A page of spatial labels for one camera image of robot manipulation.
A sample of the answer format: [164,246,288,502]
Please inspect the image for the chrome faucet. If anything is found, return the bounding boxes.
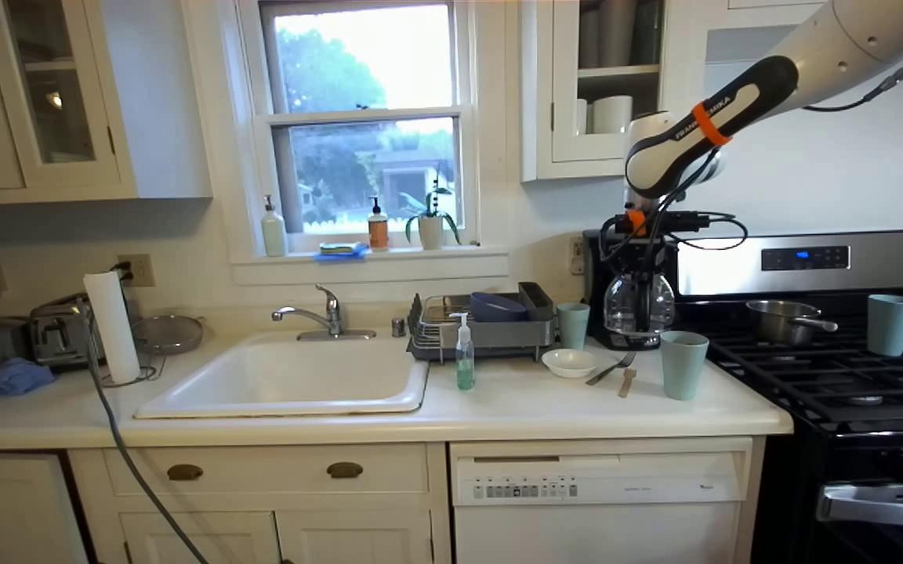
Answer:
[269,282,378,346]

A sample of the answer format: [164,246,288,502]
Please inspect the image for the orange soap bottle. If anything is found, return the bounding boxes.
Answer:
[367,197,391,253]

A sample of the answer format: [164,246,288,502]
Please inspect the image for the steel saucepan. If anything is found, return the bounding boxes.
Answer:
[742,298,843,348]

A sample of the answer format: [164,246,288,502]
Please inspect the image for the white dishwasher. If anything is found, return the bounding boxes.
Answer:
[449,437,769,564]

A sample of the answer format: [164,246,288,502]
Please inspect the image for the black hanging cable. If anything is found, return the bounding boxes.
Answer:
[80,306,214,564]

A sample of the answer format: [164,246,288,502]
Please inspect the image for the potted plant white pot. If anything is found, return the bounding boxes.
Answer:
[404,176,464,253]

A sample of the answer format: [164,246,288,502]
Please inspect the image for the black coffeemaker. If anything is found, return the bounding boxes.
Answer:
[583,228,684,353]

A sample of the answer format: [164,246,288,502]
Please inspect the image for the white base cabinets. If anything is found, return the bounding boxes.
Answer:
[0,441,452,564]

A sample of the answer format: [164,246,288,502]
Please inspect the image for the blue cloth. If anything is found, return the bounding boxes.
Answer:
[0,356,56,400]

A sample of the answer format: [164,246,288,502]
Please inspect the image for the glass coffee pot black handle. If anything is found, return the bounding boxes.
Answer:
[600,268,681,353]

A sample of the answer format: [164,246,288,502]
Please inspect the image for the glass pot lid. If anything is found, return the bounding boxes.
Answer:
[135,310,207,356]

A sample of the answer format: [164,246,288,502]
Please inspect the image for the white framed window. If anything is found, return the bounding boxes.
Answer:
[257,0,469,253]

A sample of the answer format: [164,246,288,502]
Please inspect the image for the silver toaster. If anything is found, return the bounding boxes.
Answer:
[25,296,99,370]

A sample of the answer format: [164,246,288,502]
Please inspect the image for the wall power outlet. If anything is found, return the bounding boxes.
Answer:
[120,252,155,291]

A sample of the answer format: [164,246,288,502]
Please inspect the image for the metal fork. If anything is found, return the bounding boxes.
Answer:
[586,353,636,388]

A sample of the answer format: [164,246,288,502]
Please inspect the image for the black dish rack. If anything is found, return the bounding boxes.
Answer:
[404,278,560,368]

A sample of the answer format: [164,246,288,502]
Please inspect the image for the white mug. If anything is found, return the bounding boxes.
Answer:
[586,90,636,137]

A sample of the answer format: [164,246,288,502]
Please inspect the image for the green dish soap bottle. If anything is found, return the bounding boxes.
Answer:
[452,310,478,394]

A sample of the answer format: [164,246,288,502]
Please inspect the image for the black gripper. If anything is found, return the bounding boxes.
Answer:
[595,205,689,287]

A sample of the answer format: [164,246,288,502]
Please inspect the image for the blue dish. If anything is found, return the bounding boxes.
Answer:
[468,291,533,323]

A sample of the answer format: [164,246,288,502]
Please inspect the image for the white open shelf cabinet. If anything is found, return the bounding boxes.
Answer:
[516,0,831,183]

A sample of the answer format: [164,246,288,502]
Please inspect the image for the white glass door cabinet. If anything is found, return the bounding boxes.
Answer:
[0,0,214,206]

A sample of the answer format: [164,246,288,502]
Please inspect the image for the white kitchen sink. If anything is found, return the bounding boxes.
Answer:
[135,335,431,424]

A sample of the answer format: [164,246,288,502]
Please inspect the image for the blue sponge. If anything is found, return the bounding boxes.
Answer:
[312,240,371,264]

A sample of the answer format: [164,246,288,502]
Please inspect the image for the black steel gas range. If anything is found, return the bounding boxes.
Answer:
[661,228,903,564]

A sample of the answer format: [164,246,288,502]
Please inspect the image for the white pump bottle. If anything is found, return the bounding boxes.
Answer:
[259,196,292,264]

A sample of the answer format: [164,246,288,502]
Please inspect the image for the small white bowl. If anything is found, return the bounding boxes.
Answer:
[539,346,602,381]

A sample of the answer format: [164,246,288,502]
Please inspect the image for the white paper towel roll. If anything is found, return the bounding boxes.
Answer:
[80,270,146,388]

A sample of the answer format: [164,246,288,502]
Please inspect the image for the small teal cup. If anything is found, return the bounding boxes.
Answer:
[556,300,592,351]

